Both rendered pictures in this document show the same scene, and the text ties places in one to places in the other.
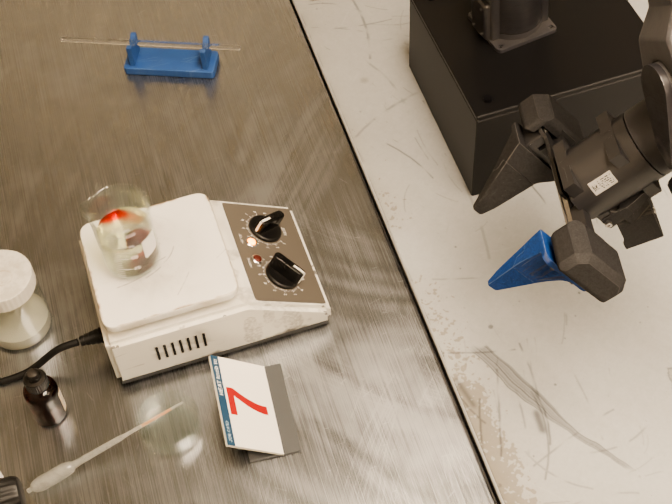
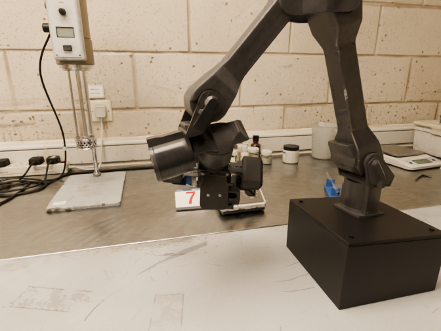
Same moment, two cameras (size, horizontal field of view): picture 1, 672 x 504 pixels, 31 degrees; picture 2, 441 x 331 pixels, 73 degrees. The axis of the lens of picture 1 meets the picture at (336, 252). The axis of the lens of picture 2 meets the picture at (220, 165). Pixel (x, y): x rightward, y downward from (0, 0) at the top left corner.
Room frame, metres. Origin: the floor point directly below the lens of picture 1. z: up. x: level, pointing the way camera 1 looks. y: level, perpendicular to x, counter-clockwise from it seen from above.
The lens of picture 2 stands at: (0.60, -0.71, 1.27)
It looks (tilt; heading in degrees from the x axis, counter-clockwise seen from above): 17 degrees down; 89
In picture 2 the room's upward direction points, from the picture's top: straight up
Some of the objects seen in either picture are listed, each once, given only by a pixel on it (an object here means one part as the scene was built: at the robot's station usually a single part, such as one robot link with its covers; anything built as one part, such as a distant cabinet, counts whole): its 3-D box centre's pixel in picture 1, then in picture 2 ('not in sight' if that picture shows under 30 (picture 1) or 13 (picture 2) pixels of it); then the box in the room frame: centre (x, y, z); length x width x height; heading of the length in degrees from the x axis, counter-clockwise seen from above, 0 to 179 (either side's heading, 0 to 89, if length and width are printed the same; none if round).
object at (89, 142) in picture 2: not in sight; (81, 108); (0.18, 0.21, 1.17); 0.07 x 0.07 x 0.25
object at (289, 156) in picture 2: not in sight; (291, 154); (0.92, 0.53, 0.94); 0.07 x 0.07 x 0.07
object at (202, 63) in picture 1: (169, 54); (332, 188); (0.97, 0.16, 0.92); 0.10 x 0.03 x 0.04; 80
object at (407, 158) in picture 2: not in sight; (400, 155); (1.40, 0.54, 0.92); 0.26 x 0.19 x 0.05; 109
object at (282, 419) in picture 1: (254, 403); (191, 198); (0.53, 0.08, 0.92); 0.09 x 0.06 x 0.04; 10
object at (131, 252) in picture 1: (121, 232); (230, 154); (0.64, 0.18, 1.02); 0.06 x 0.05 x 0.08; 87
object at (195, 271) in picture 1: (157, 260); not in sight; (0.64, 0.16, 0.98); 0.12 x 0.12 x 0.01; 15
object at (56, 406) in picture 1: (41, 392); not in sight; (0.54, 0.26, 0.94); 0.03 x 0.03 x 0.07
